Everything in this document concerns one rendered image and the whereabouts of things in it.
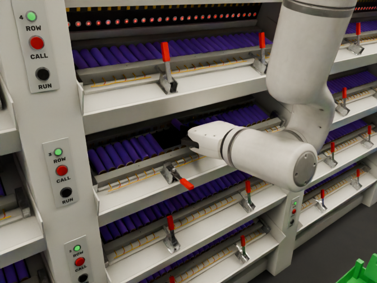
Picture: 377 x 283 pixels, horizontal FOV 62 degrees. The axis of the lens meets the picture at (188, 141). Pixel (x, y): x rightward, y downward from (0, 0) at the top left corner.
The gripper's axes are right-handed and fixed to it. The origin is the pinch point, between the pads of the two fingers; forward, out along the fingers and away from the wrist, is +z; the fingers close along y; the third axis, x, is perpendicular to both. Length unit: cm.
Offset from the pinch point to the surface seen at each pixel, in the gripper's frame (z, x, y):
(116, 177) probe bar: -2.2, 4.2, 20.9
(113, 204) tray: -5.0, 8.4, 23.4
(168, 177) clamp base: -4.7, 7.0, 10.2
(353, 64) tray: -7, -9, -59
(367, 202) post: 3, 62, -103
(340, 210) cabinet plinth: 5, 59, -83
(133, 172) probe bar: -2.0, 4.5, 17.0
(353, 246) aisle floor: -7, 66, -72
